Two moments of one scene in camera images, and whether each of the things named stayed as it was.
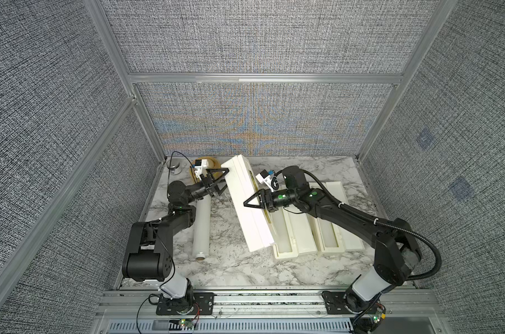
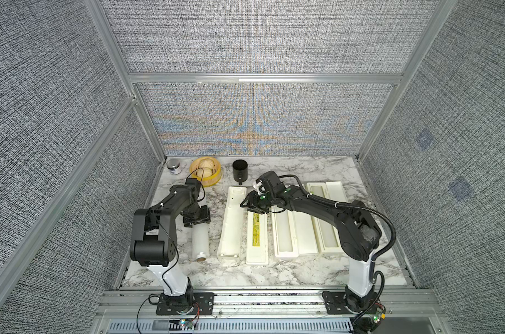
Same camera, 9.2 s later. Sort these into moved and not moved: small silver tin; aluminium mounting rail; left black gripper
Moved: left black gripper
Not moved: small silver tin; aluminium mounting rail
